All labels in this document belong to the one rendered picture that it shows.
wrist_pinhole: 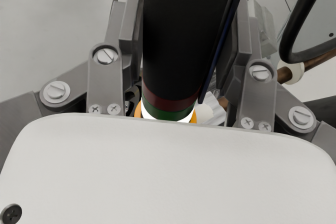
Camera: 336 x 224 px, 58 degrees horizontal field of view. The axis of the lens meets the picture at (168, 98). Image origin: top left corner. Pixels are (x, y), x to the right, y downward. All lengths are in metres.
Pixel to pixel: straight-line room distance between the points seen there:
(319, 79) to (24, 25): 2.01
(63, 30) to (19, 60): 0.35
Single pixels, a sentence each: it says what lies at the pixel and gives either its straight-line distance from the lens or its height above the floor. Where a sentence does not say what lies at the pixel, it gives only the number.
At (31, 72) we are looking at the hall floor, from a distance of 2.04.
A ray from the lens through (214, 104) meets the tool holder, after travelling 0.25.
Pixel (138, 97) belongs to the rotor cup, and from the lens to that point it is 0.38.
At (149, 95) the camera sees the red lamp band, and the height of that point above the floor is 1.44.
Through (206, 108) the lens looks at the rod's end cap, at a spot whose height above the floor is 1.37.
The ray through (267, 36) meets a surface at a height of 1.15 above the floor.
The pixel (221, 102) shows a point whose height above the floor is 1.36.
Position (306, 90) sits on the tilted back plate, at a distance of 0.59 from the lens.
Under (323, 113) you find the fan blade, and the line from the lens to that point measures 0.30.
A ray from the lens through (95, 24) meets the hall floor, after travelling 2.22.
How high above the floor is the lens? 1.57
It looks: 59 degrees down
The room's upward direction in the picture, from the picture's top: 9 degrees clockwise
